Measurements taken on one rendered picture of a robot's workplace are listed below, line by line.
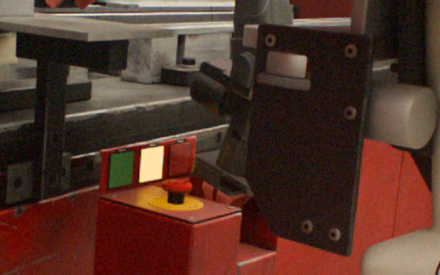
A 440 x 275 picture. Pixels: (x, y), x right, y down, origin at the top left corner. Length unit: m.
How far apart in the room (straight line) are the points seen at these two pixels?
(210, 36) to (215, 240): 0.69
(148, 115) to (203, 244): 0.32
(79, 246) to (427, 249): 0.74
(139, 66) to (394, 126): 1.02
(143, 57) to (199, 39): 0.17
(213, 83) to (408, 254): 0.64
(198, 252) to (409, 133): 0.55
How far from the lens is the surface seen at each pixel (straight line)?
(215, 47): 1.87
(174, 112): 1.53
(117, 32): 1.15
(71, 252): 1.37
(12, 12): 1.27
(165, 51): 1.72
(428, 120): 0.73
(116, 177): 1.30
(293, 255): 2.05
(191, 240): 1.20
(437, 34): 0.73
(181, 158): 1.40
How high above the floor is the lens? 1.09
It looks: 12 degrees down
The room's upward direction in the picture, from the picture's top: 4 degrees clockwise
